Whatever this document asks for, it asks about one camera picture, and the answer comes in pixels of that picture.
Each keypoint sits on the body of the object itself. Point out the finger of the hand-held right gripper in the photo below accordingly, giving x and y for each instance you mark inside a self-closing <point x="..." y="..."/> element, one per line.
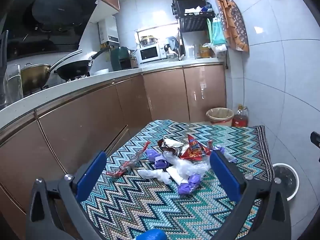
<point x="315" y="138"/>

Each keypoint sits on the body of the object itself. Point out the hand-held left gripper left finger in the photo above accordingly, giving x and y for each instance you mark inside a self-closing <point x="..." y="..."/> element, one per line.
<point x="92" y="173"/>

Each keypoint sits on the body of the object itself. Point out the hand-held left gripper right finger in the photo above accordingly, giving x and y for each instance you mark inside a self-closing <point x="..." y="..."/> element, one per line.
<point x="225" y="173"/>

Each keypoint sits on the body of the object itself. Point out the clear plastic bag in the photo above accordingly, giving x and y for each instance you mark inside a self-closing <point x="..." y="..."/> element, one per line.
<point x="195" y="167"/>

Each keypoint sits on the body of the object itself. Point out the red snack packet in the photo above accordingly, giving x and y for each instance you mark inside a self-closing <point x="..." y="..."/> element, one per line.
<point x="196" y="150"/>

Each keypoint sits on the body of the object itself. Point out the knotted purple plastic bag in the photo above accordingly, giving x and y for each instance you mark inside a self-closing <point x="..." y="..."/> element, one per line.
<point x="188" y="183"/>
<point x="160" y="161"/>

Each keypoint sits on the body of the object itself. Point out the long red clear wrapper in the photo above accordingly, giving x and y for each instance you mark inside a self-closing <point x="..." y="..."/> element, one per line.
<point x="130" y="163"/>

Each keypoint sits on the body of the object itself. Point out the brown white torn wrapper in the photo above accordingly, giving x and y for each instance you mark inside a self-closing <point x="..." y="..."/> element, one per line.
<point x="170" y="145"/>

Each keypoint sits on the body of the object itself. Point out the brown kitchen base cabinet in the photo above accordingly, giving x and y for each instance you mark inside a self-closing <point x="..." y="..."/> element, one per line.
<point x="80" y="130"/>

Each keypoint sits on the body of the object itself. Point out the cooking oil bottle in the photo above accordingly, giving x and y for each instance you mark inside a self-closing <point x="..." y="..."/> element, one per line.
<point x="239" y="120"/>

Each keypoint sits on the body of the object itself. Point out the zigzag knitted blanket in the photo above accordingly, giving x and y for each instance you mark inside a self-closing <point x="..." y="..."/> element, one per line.
<point x="140" y="205"/>

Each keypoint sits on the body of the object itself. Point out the beige lined waste basket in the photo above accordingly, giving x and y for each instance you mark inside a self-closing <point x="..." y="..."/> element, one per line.
<point x="220" y="116"/>

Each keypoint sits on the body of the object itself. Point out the gas stove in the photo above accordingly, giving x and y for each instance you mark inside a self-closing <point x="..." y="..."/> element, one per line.
<point x="75" y="78"/>

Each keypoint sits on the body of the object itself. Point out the black wok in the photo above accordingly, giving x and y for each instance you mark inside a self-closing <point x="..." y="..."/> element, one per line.
<point x="73" y="68"/>

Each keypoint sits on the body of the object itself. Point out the green countertop appliance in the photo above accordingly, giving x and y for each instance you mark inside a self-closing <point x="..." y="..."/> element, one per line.
<point x="120" y="60"/>

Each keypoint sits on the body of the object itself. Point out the clear glass pitcher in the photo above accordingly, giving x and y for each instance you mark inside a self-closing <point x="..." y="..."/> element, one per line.
<point x="13" y="85"/>

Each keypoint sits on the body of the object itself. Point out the yellow jar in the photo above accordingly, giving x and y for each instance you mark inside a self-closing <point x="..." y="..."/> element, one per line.
<point x="205" y="52"/>

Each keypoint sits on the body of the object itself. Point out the white plastic bag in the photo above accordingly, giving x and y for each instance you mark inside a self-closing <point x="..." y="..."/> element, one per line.
<point x="218" y="48"/>

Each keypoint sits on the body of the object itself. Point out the white microwave oven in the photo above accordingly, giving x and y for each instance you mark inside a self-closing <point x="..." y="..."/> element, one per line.
<point x="150" y="53"/>

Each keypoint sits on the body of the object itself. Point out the orange patterned apron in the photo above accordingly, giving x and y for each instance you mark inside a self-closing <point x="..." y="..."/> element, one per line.
<point x="235" y="25"/>

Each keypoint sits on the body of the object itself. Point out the blue electric kettle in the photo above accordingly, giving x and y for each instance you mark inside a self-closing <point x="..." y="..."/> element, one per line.
<point x="171" y="45"/>

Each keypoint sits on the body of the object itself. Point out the teal hanging bag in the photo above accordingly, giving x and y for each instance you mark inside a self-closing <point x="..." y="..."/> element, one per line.
<point x="217" y="31"/>

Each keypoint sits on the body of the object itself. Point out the steel pot with lid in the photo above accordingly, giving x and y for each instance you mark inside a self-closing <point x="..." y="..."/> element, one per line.
<point x="148" y="41"/>

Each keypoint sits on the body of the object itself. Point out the white water heater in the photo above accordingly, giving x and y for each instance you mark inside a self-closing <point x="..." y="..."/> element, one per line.
<point x="108" y="30"/>

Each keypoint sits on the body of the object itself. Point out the black metal storage rack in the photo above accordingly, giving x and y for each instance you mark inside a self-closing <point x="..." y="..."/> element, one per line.
<point x="195" y="22"/>

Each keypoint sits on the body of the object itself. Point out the black range hood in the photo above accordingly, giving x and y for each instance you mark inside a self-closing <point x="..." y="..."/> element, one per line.
<point x="50" y="17"/>

